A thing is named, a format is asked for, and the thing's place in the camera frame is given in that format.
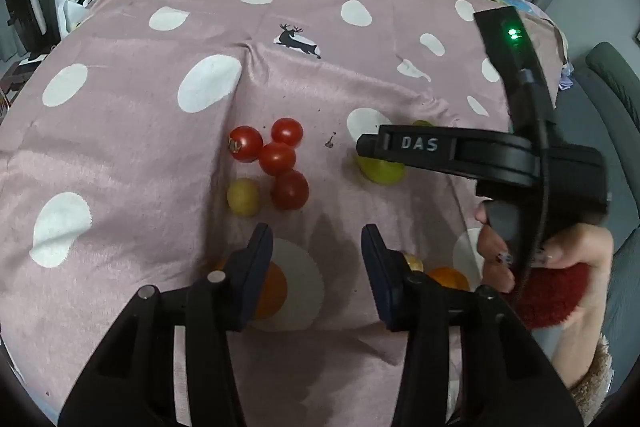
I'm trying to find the pink polka dot blanket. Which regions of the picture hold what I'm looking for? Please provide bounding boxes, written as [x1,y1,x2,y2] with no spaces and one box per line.
[0,0,571,427]

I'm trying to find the person's right forearm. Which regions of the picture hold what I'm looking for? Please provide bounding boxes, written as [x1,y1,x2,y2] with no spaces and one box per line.
[515,257,616,425]

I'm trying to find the red tomato with stem mark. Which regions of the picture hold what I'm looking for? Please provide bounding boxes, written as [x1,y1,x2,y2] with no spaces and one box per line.
[227,125,264,163]

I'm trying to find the black braided cable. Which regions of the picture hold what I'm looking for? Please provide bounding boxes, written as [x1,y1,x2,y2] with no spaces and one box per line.
[510,69,557,308]

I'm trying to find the grey sofa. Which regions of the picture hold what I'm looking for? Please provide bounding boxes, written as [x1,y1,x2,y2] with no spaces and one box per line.
[550,42,640,258]

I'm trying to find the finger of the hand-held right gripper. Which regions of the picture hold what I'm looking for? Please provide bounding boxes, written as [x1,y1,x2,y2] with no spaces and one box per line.
[356,124,456,172]

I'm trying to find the person's right hand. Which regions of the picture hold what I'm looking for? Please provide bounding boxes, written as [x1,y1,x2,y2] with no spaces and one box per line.
[475,202,616,293]

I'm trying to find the white bag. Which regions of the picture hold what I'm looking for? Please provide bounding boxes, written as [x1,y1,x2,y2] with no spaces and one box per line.
[54,0,106,32]

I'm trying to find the large green fruit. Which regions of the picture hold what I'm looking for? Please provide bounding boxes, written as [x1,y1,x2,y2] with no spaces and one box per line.
[356,152,407,186]

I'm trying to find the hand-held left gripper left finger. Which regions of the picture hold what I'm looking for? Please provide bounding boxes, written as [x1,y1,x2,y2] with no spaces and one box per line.
[59,223,275,427]

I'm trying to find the orange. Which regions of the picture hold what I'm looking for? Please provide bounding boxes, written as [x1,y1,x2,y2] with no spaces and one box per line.
[215,257,289,319]
[427,267,471,292]

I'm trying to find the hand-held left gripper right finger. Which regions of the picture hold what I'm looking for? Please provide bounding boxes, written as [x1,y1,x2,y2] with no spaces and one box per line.
[361,224,585,427]

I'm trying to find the pastel cloth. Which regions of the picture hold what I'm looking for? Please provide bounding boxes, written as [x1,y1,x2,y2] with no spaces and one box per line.
[484,0,576,92]

